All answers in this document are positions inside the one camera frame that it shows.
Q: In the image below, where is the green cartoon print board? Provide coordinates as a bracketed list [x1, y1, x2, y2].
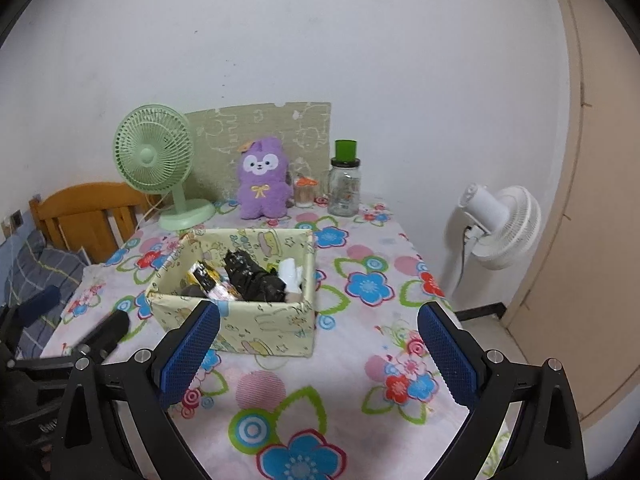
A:
[185, 102, 332, 201]

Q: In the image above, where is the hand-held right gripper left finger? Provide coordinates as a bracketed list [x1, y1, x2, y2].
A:
[56, 300, 222, 480]

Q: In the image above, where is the green desk fan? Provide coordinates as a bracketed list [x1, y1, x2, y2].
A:
[113, 105, 217, 232]

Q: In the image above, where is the dark brown yellow packet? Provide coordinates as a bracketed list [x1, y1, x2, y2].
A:
[186, 259, 238, 302]

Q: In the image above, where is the white cloth pack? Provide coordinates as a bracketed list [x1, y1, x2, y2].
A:
[277, 258, 305, 293]

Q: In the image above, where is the grey plaid pillow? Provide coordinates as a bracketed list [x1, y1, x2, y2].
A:
[0, 230, 88, 356]

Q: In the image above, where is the white standing fan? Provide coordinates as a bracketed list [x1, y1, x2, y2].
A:
[442, 184, 543, 306]

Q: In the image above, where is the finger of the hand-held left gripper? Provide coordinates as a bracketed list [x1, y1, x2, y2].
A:
[15, 285, 63, 326]
[75, 310, 130, 362]

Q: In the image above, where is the glass mug jar green lid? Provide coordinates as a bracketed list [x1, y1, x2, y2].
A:
[320, 140, 362, 217]

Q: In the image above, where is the black fan cable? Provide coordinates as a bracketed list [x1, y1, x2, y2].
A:
[457, 227, 473, 286]

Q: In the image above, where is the yellow cartoon fabric storage box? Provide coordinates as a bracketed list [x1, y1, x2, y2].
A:
[145, 227, 318, 359]

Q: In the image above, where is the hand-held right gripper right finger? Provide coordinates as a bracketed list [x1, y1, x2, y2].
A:
[417, 301, 587, 480]

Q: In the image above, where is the black fan base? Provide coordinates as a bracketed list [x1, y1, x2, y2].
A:
[452, 302, 503, 322]

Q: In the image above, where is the cotton swab jar orange lid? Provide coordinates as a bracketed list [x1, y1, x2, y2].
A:
[293, 176, 318, 208]

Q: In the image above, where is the beige door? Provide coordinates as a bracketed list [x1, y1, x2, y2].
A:
[500, 0, 640, 431]

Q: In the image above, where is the purple plush toy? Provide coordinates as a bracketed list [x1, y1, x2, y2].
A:
[235, 136, 293, 221]

